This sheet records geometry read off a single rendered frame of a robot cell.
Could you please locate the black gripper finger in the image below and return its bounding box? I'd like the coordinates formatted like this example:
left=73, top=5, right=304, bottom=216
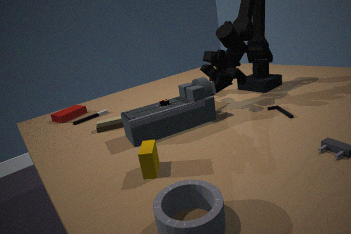
left=207, top=71, right=217, bottom=82
left=215, top=73, right=233, bottom=93

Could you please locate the grey hollow cylinder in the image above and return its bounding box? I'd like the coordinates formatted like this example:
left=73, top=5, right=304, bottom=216
left=152, top=180, right=225, bottom=234

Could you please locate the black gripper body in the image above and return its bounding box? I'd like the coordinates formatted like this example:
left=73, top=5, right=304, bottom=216
left=200, top=51, right=247, bottom=85

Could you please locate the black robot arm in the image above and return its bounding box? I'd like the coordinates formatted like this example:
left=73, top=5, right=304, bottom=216
left=203, top=0, right=273, bottom=79

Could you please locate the red rectangular block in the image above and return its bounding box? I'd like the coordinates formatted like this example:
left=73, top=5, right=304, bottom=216
left=50, top=105, right=87, bottom=123

